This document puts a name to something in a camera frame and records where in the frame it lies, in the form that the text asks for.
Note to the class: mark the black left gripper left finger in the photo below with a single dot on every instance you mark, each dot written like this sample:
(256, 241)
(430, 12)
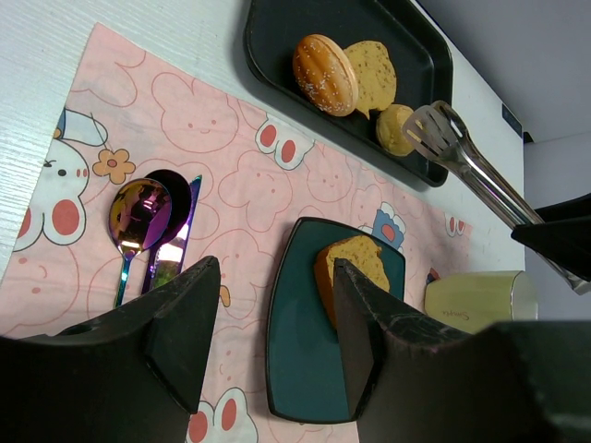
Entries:
(133, 374)

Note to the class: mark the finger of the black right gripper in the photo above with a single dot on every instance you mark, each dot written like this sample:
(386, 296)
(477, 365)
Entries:
(563, 236)

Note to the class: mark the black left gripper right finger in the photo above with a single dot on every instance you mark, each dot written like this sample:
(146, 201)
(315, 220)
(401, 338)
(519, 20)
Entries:
(411, 378)

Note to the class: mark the heart bread slice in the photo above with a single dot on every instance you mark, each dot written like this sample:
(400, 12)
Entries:
(359, 250)

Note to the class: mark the metal tongs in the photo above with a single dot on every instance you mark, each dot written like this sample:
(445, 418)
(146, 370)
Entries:
(438, 133)

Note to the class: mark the small round bread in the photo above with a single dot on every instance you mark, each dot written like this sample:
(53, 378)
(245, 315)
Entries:
(389, 130)

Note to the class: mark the lower bread slice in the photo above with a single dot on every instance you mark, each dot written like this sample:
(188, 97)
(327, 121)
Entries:
(375, 75)

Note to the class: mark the teal square plate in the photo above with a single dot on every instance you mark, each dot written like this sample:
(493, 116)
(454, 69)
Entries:
(304, 371)

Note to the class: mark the pale green mug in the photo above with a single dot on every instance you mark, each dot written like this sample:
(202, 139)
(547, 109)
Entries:
(473, 301)

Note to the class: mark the iridescent knife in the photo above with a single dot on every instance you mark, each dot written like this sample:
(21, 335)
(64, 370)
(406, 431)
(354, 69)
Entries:
(175, 240)

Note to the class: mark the iridescent spoon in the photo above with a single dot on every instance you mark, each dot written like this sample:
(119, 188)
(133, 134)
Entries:
(177, 203)
(137, 219)

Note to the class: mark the black baking tray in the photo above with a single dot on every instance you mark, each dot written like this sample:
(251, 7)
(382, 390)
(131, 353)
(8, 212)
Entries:
(419, 54)

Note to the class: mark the pink bunny placemat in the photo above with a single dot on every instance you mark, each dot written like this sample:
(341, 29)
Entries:
(129, 113)

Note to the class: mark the sesame bun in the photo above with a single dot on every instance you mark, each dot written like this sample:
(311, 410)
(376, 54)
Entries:
(325, 75)

